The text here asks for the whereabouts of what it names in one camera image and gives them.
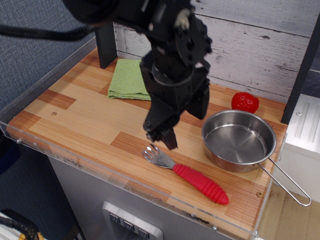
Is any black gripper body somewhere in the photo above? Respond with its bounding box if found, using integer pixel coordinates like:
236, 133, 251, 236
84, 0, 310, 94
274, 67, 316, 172
140, 52, 210, 131

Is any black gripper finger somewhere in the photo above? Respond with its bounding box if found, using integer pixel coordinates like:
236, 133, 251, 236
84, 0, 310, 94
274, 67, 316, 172
184, 86, 210, 120
146, 127, 178, 150

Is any red handled metal fork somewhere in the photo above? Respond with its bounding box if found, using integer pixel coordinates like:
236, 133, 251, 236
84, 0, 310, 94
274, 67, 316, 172
141, 143, 229, 206

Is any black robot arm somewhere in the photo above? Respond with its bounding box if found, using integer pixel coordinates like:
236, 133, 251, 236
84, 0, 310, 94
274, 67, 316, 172
64, 0, 212, 150

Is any green folded cloth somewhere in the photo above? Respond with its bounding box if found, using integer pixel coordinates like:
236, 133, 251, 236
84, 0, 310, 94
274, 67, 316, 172
107, 58, 151, 101

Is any red toy strawberry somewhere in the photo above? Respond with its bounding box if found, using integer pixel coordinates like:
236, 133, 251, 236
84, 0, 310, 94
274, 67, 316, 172
231, 92, 260, 113

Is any small steel saucepan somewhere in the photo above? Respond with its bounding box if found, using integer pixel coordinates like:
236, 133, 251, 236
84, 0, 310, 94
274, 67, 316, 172
201, 109, 312, 207

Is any silver button control panel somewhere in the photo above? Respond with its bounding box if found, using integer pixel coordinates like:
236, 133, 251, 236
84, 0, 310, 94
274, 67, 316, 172
102, 201, 164, 240

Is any white grooved side cabinet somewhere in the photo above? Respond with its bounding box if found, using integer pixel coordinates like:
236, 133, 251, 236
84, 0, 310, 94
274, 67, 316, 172
277, 94, 320, 202

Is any clear acrylic table guard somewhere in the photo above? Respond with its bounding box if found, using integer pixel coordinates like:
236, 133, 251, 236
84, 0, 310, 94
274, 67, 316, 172
0, 37, 288, 240

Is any yellow object at corner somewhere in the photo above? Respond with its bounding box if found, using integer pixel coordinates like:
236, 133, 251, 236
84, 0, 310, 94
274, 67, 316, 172
18, 232, 46, 240

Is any dark grey left post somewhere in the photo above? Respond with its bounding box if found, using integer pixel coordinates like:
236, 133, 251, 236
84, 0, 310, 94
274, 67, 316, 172
95, 22, 118, 69

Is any dark grey post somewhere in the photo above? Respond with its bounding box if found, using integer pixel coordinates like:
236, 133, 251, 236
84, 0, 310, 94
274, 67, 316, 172
280, 15, 320, 125
95, 22, 118, 69

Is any dark grey right post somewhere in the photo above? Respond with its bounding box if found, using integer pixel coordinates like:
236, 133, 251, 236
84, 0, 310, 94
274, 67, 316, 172
280, 15, 320, 125

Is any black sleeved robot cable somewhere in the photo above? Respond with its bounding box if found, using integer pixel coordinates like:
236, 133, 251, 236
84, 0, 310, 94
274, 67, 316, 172
0, 23, 97, 42

